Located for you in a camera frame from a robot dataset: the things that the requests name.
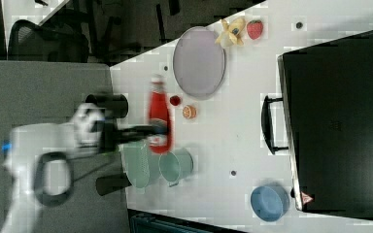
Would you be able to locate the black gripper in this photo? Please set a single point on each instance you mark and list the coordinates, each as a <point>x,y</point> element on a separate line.
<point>109,133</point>

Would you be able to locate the red ketchup bottle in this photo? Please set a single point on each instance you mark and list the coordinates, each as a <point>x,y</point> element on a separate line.
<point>159,116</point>

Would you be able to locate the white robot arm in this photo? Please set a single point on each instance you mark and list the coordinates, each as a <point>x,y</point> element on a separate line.
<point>39,158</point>

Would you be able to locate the red toy strawberry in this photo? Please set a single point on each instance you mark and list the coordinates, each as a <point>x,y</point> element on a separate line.
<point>255,29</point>
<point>175,100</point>

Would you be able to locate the green cup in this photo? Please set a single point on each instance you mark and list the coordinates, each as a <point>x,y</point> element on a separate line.
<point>175,165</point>

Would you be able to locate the orange slice toy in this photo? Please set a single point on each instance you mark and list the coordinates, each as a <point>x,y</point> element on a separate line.
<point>189,112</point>

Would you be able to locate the lilac round plate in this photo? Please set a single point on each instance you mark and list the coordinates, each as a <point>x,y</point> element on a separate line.
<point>198,63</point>

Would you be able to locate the black office chair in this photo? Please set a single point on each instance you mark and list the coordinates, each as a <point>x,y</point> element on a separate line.
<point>69,36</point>

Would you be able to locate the toy peeled banana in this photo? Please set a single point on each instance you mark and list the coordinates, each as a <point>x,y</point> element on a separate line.
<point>231,33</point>

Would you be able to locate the blue bowl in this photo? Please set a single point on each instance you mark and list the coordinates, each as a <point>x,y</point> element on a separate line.
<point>269,202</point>

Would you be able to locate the black toaster oven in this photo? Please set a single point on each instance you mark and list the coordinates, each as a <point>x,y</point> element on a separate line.
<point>327,96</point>

